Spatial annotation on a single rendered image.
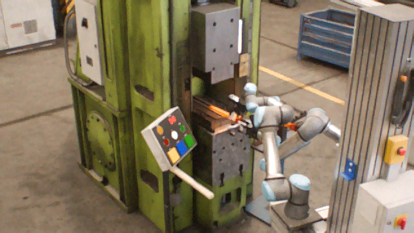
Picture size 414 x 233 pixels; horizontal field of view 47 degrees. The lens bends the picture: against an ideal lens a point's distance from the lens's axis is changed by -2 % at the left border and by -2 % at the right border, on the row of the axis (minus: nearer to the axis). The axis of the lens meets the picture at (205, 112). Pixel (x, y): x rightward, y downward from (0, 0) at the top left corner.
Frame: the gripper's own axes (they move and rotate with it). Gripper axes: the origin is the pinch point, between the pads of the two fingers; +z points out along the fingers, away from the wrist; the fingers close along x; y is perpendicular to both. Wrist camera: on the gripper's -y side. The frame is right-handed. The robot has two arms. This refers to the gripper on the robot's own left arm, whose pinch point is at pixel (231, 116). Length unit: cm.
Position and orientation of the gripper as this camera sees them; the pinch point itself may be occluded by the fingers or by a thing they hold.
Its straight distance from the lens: 345.7
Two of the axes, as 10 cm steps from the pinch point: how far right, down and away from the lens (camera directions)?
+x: 7.8, -2.8, 5.6
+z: -3.0, 6.1, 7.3
